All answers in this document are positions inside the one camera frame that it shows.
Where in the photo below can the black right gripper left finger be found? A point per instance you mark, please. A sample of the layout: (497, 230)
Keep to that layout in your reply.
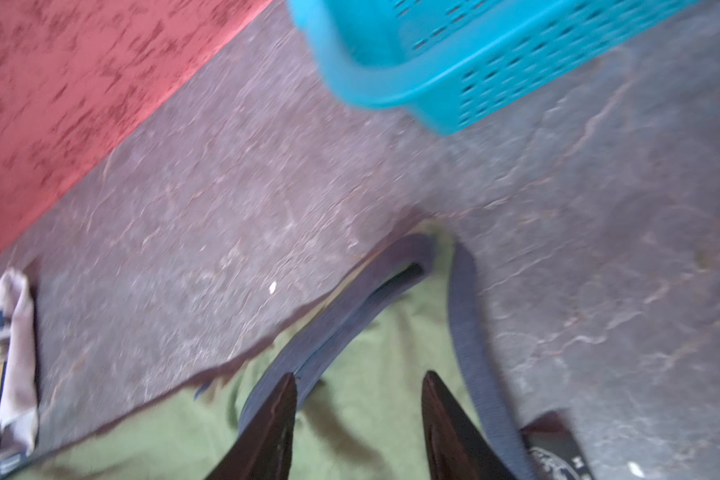
(264, 449)

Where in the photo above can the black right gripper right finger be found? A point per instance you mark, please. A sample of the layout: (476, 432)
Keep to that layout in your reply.
(455, 449)

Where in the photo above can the green grey tank top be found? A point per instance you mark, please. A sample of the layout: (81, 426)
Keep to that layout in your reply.
(358, 356)

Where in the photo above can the white tank top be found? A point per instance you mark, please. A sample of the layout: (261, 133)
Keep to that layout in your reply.
(18, 361)

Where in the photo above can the teal plastic basket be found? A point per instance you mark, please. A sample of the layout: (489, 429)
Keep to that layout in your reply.
(451, 63)

